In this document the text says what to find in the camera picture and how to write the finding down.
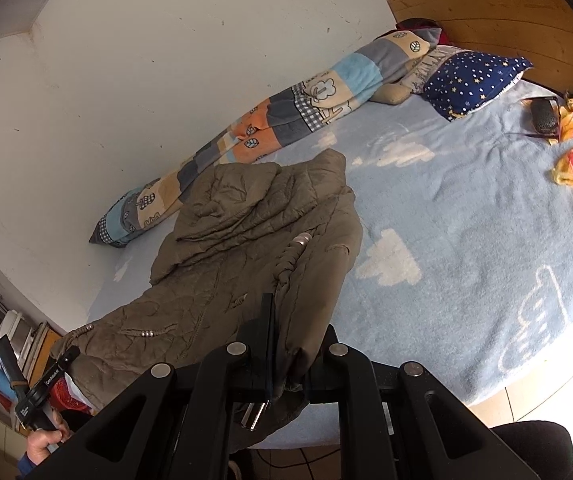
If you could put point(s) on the person's left hand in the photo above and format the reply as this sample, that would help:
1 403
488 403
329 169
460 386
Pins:
41 442

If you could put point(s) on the grey fringed scarf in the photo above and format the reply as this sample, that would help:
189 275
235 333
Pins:
429 67

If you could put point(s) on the stack of white books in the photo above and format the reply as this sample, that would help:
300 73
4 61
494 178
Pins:
24 335

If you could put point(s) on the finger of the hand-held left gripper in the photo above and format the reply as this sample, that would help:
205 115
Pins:
68 357

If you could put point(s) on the beige cushion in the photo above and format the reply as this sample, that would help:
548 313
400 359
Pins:
394 92

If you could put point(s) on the black office chair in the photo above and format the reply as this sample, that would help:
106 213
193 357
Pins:
533 447

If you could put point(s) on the red bag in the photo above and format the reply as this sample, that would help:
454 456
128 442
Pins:
66 397

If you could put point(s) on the wooden headboard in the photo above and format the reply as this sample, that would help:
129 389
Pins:
506 15

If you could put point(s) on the patchwork printed blanket roll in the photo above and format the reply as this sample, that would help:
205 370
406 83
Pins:
286 110

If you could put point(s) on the person's left forearm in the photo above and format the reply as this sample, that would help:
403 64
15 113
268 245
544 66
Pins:
26 466

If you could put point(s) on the dark red cloth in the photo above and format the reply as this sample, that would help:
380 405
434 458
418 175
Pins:
419 26

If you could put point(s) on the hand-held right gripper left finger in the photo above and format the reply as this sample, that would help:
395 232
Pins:
266 345

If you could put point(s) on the navy star print pillow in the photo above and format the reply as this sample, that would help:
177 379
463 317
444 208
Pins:
471 82

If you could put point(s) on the olive quilted jacket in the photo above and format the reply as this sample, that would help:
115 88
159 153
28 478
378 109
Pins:
246 240

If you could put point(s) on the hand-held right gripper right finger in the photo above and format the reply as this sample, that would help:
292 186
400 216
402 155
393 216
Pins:
324 377

